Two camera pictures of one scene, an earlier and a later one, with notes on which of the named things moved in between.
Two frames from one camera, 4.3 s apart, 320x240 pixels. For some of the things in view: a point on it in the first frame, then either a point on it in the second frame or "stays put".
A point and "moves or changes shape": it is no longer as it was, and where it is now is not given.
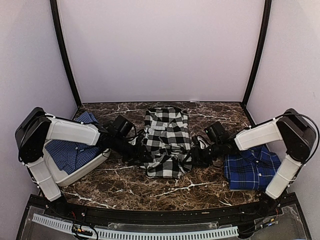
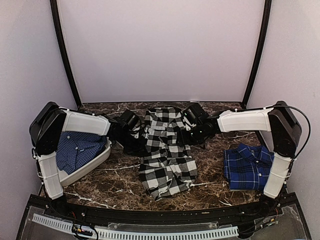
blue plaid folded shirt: x=251 y=169 stays put
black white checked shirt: x=167 y=137 moves or changes shape
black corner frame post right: x=266 y=20 stays put
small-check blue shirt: x=70 y=155 stays put
